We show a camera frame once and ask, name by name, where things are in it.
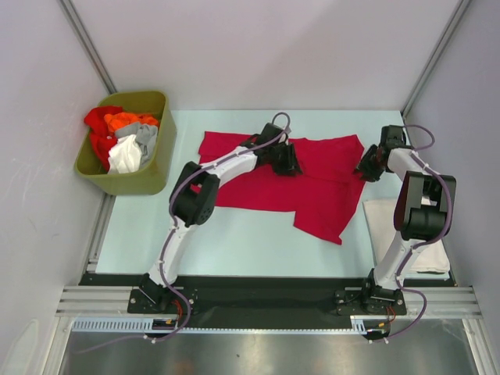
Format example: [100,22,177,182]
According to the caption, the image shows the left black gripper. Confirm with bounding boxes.
[266,141,302,177]

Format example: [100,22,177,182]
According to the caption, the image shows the crimson red t shirt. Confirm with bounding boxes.
[216,135,365,245]

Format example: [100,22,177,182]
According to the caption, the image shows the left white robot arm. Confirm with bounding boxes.
[138,122,302,313]

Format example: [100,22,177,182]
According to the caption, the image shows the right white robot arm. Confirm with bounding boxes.
[355,125,456,315]

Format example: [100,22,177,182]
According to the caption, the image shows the folded white t shirt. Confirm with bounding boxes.
[362,198,450,274]

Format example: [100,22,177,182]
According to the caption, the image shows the olive green plastic bin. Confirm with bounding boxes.
[74,91,177,195]

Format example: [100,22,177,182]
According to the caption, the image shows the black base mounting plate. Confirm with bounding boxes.
[77,273,458,331]

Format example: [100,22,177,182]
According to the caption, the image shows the grey t shirt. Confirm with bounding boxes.
[115,122,159,168]

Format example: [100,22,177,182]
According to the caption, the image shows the white t shirt in bin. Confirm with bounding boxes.
[108,134,142,174]

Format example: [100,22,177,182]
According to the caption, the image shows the orange t shirt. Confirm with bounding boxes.
[104,112,159,134]

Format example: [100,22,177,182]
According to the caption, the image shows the bright red t shirt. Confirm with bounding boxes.
[84,105,122,172]

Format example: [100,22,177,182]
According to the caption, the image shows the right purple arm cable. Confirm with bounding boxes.
[366,123,454,345]

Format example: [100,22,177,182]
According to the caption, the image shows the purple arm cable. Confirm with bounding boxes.
[366,123,454,345]
[73,112,293,355]

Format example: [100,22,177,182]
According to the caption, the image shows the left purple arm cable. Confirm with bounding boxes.
[73,112,293,355]

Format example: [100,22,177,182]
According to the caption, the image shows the right aluminium frame rail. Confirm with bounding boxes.
[412,287,483,320]

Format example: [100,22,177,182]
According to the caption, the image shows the aluminium frame rail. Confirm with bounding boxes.
[412,287,483,320]
[55,286,133,317]

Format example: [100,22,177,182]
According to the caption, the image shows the white slotted cable duct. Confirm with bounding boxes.
[71,316,388,336]

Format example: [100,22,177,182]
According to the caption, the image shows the right corner aluminium post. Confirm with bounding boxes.
[400,0,474,121]

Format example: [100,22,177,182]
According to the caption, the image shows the corner aluminium post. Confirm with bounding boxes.
[56,0,117,95]
[400,0,474,121]

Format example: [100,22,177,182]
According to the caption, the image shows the left aluminium frame rail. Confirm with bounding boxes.
[55,286,133,317]

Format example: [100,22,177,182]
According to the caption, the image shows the left corner aluminium post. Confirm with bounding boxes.
[56,0,117,95]

